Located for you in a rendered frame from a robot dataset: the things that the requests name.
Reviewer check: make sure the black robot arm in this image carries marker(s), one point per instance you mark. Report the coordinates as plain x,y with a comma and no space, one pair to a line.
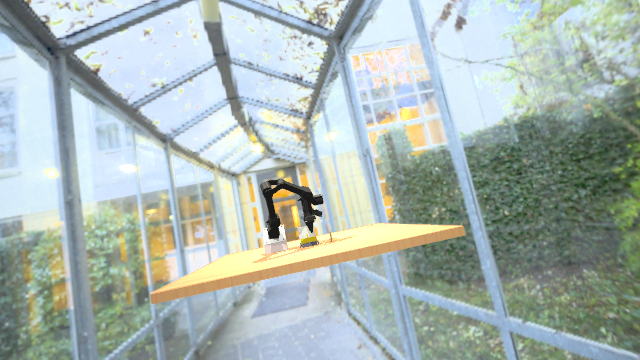
306,197

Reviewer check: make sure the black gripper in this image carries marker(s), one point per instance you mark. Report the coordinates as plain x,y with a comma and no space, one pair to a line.
308,217

